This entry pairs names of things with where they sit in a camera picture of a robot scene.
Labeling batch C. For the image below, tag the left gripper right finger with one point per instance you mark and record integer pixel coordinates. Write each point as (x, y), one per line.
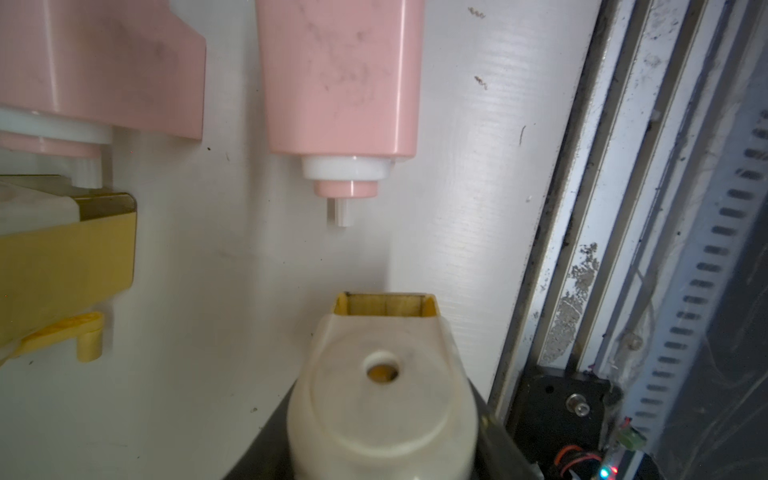
(496, 455)

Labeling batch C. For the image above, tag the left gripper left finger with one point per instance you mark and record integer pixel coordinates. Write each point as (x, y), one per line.
(268, 456)

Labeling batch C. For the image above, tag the yellow sharpener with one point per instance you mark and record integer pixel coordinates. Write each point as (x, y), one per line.
(64, 250)
(383, 394)

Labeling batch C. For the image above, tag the yellow sharpener front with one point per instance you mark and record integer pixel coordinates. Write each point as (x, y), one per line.
(64, 250)

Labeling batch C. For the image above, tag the pink sharpener front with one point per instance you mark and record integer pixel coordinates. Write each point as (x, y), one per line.
(342, 83)

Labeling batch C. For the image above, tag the pink sharpener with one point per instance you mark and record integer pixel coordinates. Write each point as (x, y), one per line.
(342, 83)
(72, 71)

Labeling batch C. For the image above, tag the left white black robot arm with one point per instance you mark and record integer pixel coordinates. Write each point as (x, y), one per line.
(557, 433)

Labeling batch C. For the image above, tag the slotted grey cable duct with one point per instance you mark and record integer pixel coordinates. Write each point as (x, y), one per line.
(734, 197)

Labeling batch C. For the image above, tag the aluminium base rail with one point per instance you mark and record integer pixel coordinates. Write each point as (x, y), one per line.
(662, 85)

